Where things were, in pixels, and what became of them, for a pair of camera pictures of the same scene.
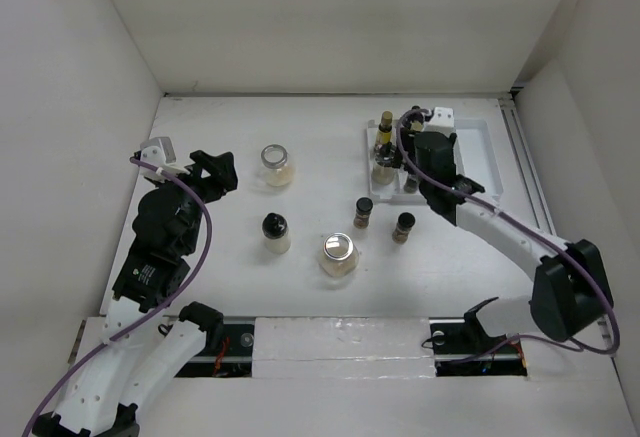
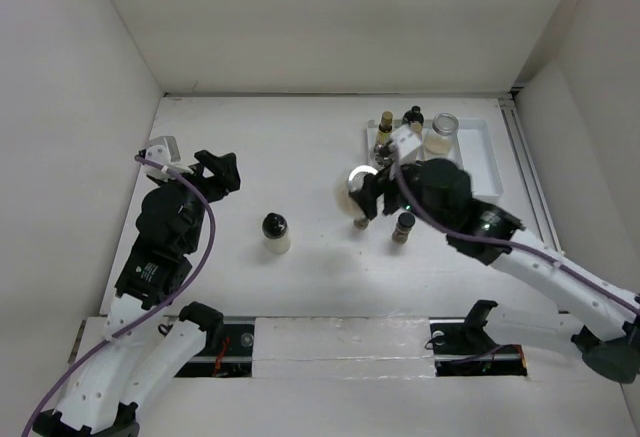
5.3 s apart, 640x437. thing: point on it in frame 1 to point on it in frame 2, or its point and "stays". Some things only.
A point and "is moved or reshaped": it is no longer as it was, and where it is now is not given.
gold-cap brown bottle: (384, 134) stays
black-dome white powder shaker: (275, 230) stays
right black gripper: (409, 145) to (367, 195)
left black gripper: (221, 178) stays
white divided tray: (476, 158) stays
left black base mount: (208, 320) stays
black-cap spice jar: (400, 233) stays
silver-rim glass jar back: (279, 172) is moved or reshaped
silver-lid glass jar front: (340, 257) to (353, 183)
